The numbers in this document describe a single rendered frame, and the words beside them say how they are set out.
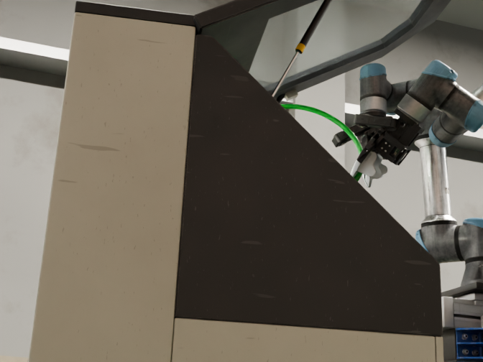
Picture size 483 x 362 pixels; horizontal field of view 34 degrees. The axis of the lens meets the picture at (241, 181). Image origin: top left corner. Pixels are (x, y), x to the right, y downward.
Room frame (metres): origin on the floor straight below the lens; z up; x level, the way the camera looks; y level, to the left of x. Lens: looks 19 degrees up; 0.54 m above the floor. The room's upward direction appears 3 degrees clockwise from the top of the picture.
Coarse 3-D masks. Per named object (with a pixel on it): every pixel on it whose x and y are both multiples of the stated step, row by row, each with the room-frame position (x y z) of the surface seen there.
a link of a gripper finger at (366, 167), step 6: (372, 156) 1.83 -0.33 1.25; (366, 162) 1.84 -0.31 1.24; (372, 162) 1.83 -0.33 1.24; (354, 168) 1.85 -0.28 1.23; (360, 168) 1.85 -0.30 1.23; (366, 168) 1.84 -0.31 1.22; (372, 168) 1.83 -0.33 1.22; (354, 174) 1.86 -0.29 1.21; (366, 174) 1.84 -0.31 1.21; (372, 174) 1.84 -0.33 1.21
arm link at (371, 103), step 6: (372, 96) 1.97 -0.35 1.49; (360, 102) 2.00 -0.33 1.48; (366, 102) 1.98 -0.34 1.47; (372, 102) 1.97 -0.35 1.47; (378, 102) 1.97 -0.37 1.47; (384, 102) 1.98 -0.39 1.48; (360, 108) 2.00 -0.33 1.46; (366, 108) 1.98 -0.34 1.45; (372, 108) 1.97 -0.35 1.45; (378, 108) 1.97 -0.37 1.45; (384, 108) 1.98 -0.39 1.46
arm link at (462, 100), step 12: (456, 84) 1.72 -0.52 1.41; (456, 96) 1.71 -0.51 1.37; (468, 96) 1.71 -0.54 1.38; (444, 108) 1.74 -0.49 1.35; (456, 108) 1.72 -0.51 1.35; (468, 108) 1.72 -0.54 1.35; (480, 108) 1.72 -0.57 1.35; (444, 120) 1.80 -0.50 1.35; (456, 120) 1.75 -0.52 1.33; (468, 120) 1.73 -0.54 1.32; (480, 120) 1.72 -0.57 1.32; (456, 132) 1.81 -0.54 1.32
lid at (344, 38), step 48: (240, 0) 1.60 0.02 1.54; (288, 0) 1.64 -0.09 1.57; (336, 0) 1.81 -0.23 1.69; (384, 0) 1.95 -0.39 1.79; (432, 0) 2.10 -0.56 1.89; (240, 48) 1.80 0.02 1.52; (288, 48) 1.99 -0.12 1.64; (336, 48) 2.17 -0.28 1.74; (384, 48) 2.33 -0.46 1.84; (288, 96) 2.32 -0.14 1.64
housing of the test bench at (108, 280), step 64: (128, 64) 1.58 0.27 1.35; (192, 64) 1.60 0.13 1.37; (64, 128) 1.56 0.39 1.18; (128, 128) 1.58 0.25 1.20; (64, 192) 1.57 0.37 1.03; (128, 192) 1.59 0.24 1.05; (64, 256) 1.57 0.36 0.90; (128, 256) 1.59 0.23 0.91; (64, 320) 1.57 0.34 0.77; (128, 320) 1.59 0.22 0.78
